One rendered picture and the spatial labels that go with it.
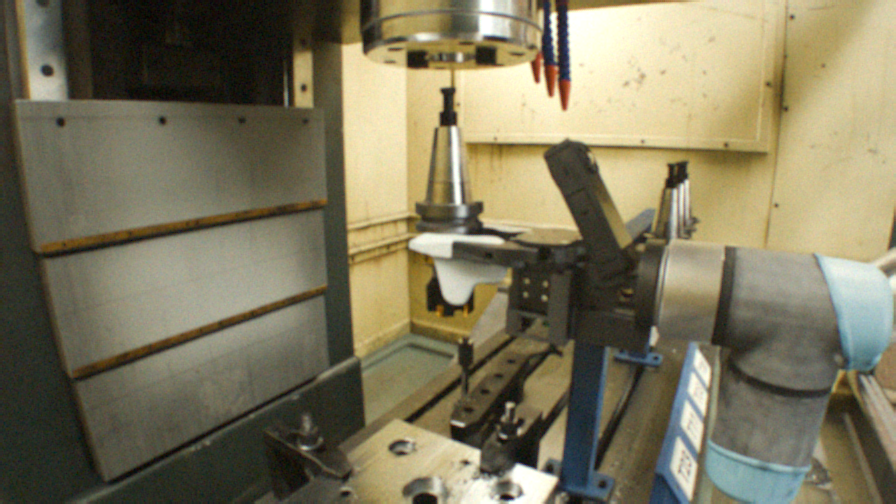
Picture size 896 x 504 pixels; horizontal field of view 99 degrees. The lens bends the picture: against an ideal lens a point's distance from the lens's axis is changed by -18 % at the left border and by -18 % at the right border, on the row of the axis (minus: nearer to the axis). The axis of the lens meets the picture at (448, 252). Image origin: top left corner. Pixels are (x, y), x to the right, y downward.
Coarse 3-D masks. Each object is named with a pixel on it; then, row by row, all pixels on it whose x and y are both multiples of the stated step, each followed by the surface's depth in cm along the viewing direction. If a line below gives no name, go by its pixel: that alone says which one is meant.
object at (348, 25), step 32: (128, 0) 50; (160, 0) 52; (192, 0) 53; (224, 0) 54; (256, 0) 55; (288, 0) 56; (320, 0) 57; (352, 0) 58; (576, 0) 57; (608, 0) 56; (640, 0) 55; (672, 0) 54; (288, 32) 73; (320, 32) 75; (352, 32) 76
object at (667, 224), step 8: (664, 192) 61; (672, 192) 60; (664, 200) 61; (672, 200) 60; (656, 208) 62; (664, 208) 61; (672, 208) 60; (680, 208) 61; (656, 216) 62; (664, 216) 61; (672, 216) 60; (680, 216) 61; (656, 224) 62; (664, 224) 61; (672, 224) 60; (680, 224) 61; (656, 232) 62; (664, 232) 61; (672, 232) 60; (680, 232) 61
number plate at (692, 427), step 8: (688, 408) 67; (688, 416) 66; (696, 416) 68; (680, 424) 63; (688, 424) 64; (696, 424) 66; (688, 432) 63; (696, 432) 65; (696, 440) 63; (696, 448) 62
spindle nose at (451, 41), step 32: (384, 0) 33; (416, 0) 31; (448, 0) 31; (480, 0) 31; (512, 0) 32; (384, 32) 33; (416, 32) 32; (448, 32) 32; (480, 32) 32; (512, 32) 33; (384, 64) 42; (448, 64) 43; (512, 64) 42
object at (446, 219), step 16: (416, 208) 42; (432, 208) 40; (448, 208) 39; (464, 208) 40; (480, 208) 42; (416, 224) 42; (432, 224) 41; (448, 224) 40; (464, 224) 40; (480, 224) 43
